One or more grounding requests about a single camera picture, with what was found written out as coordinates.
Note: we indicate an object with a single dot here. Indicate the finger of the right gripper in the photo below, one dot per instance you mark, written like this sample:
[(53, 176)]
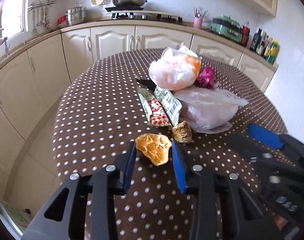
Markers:
[(265, 136), (245, 146)]

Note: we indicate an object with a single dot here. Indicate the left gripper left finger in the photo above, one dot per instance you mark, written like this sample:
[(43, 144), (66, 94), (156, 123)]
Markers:
[(128, 167)]

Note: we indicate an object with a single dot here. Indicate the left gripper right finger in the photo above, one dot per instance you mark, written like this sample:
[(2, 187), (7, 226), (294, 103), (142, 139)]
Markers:
[(179, 167)]

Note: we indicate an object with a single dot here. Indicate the brown paper ball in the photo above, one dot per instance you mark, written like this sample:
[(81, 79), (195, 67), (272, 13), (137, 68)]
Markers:
[(182, 133)]

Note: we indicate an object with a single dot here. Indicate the translucent white plastic bag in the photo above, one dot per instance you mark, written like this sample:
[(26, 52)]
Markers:
[(209, 111)]

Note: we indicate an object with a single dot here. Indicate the magenta wrapper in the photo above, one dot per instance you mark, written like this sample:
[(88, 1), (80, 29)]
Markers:
[(206, 78)]

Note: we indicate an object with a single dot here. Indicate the orange white plastic bag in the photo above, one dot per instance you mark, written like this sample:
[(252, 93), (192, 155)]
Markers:
[(176, 69)]

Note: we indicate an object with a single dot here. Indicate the brown polka dot tablecloth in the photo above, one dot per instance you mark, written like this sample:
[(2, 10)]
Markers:
[(100, 114)]

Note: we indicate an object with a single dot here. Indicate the green yellow bottle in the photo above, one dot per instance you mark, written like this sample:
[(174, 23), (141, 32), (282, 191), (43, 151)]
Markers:
[(273, 52)]

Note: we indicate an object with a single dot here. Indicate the dark sauce bottle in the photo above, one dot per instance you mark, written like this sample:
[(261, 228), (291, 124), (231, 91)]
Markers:
[(255, 40)]

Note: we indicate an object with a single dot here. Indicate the white rolling cart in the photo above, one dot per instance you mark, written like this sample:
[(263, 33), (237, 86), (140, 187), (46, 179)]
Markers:
[(14, 219)]

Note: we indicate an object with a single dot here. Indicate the green electric grill appliance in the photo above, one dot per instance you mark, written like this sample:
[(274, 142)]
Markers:
[(225, 26)]

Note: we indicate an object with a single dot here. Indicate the pink utensil holder cup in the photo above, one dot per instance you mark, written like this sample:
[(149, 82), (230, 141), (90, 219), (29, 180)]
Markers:
[(197, 24)]

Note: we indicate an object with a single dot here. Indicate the black gas stove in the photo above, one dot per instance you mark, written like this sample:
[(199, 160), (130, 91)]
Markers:
[(131, 12)]

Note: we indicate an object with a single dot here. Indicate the steel stock pot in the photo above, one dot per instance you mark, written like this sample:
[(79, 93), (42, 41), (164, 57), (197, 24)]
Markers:
[(76, 15)]

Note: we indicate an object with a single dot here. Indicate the chrome sink faucet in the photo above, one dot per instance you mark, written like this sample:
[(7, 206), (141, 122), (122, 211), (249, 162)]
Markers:
[(3, 41)]

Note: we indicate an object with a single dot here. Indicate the hanging utensil rack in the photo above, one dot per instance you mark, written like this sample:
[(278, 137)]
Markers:
[(40, 14)]

